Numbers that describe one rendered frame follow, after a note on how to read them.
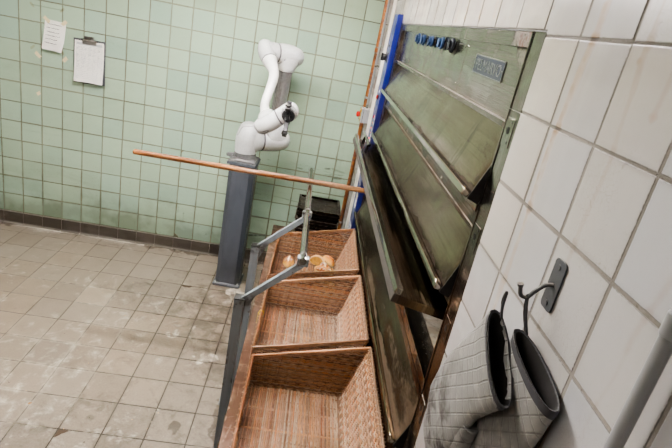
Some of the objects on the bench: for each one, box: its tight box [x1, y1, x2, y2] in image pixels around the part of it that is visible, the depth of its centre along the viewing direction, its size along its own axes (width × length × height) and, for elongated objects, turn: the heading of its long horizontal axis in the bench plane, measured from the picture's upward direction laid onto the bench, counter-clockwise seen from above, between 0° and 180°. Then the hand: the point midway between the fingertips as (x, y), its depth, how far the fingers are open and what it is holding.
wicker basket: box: [230, 346, 386, 448], centre depth 174 cm, size 49×56×28 cm
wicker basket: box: [264, 228, 360, 310], centre depth 286 cm, size 49×56×28 cm
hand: (285, 121), depth 265 cm, fingers open, 13 cm apart
